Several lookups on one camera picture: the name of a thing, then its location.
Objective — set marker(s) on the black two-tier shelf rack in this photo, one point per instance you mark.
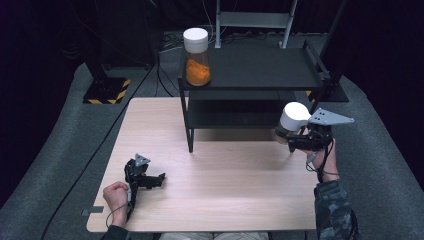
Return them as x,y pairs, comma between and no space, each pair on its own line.
260,66

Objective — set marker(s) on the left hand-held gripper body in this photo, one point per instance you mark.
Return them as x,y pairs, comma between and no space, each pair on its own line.
140,176

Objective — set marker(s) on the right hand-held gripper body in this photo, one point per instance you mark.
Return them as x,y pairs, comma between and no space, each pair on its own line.
315,138

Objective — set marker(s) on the orange powder jar white lid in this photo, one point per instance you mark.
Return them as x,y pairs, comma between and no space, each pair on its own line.
197,60

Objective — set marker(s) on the black stand with striped base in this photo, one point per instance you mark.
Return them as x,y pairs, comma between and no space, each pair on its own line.
106,90

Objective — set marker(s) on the grey tape piece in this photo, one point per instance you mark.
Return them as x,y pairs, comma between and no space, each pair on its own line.
93,210

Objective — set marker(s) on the jar with white spout lid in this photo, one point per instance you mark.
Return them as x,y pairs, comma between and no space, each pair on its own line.
293,116

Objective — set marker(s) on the person's right hand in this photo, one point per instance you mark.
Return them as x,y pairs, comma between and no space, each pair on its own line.
328,158

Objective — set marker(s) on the black stand with plain base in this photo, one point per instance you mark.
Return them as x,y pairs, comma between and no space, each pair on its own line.
338,95

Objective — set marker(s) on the person's left hand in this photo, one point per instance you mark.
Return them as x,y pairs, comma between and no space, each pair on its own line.
115,197

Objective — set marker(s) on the person's legs in beige trousers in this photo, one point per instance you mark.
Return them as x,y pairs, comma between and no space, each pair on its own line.
216,236

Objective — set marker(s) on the grey metal stand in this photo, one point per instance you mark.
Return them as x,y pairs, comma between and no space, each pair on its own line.
253,20

